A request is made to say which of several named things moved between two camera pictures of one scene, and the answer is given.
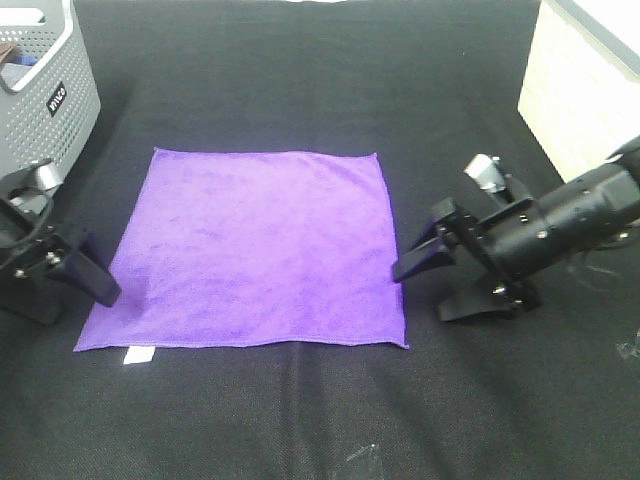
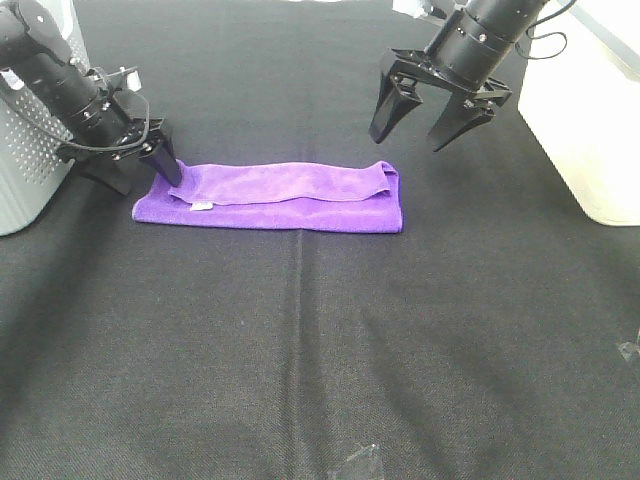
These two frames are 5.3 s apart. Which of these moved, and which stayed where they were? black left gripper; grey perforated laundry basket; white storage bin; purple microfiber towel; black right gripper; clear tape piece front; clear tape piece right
Moved: purple microfiber towel; black right gripper; black left gripper
Stayed: clear tape piece front; white storage bin; clear tape piece right; grey perforated laundry basket
